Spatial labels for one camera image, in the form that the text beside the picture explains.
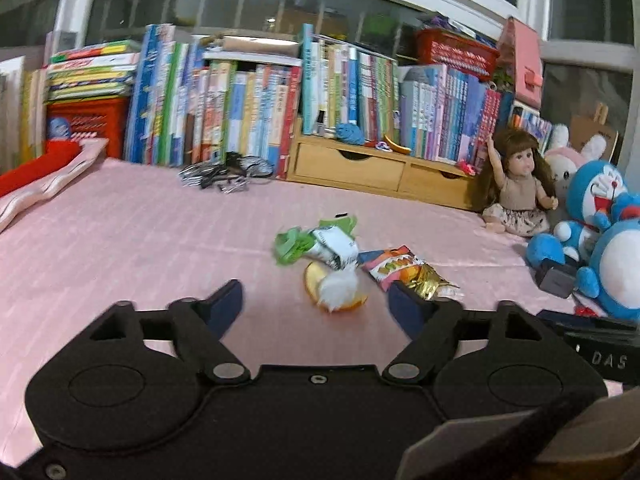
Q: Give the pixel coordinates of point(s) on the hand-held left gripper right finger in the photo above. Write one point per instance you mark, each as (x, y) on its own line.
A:
(405, 310)

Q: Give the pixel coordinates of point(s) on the green and white wrapper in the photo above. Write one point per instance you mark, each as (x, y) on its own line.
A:
(335, 245)

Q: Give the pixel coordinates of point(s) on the cardboard box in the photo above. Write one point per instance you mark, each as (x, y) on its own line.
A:
(592, 132)

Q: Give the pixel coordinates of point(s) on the white tissue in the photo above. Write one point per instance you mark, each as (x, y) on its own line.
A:
(340, 287)

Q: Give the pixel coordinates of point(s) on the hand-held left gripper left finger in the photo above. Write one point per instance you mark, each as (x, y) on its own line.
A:
(225, 305)

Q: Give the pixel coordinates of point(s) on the red crate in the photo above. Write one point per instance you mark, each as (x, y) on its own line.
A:
(87, 127)

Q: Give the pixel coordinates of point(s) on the row of books on organizer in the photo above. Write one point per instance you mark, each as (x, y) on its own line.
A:
(400, 105)

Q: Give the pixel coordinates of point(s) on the short row of books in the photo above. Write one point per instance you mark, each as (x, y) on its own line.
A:
(530, 125)

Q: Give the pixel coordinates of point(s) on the stack of flat books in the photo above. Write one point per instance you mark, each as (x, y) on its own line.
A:
(92, 70)

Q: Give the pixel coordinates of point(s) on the pink box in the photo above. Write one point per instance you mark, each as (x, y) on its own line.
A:
(522, 60)

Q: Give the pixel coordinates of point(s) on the blue yarn ball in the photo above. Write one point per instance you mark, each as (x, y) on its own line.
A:
(350, 133)

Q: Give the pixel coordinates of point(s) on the wooden drawer organizer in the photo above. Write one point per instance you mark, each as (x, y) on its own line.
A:
(350, 165)

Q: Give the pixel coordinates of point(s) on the long-haired doll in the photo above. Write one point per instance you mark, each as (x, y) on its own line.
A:
(517, 185)

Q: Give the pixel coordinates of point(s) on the black charger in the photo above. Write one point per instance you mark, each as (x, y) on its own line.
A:
(555, 280)

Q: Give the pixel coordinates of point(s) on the orange banana toy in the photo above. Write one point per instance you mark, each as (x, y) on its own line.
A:
(396, 145)

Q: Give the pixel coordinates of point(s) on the pink flower clip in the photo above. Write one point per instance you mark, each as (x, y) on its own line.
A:
(466, 167)

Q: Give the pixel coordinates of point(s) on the red plastic basket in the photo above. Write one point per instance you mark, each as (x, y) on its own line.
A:
(457, 55)

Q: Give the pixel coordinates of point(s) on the blue cat plush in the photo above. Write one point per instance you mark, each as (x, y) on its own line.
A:
(592, 195)
(620, 265)

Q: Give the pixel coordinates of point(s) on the row of upright books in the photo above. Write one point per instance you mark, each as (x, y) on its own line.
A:
(215, 110)

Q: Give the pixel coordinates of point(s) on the orange snack packet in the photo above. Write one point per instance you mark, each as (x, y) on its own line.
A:
(395, 265)

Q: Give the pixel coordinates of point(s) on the pink and red folded blanket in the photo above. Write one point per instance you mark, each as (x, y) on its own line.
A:
(45, 175)

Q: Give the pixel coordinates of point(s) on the pink and white rabbit plush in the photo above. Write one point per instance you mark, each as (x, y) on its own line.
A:
(565, 170)

